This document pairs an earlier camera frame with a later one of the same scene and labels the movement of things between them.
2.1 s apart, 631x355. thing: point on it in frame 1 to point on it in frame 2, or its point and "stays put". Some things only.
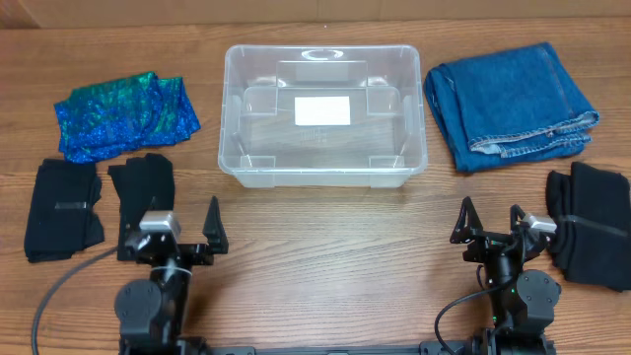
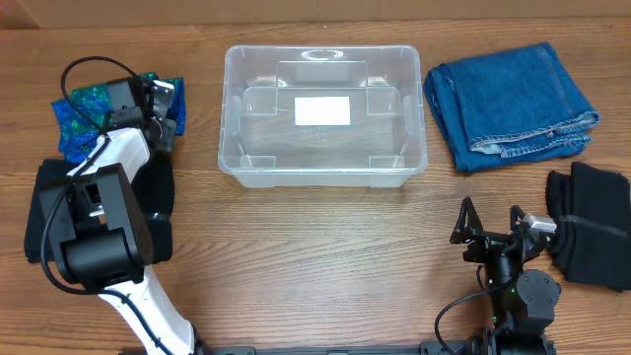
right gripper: [484, 241] stays put
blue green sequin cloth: [120, 117] stays put
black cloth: [146, 185] stays put
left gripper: [215, 237] to [168, 132]
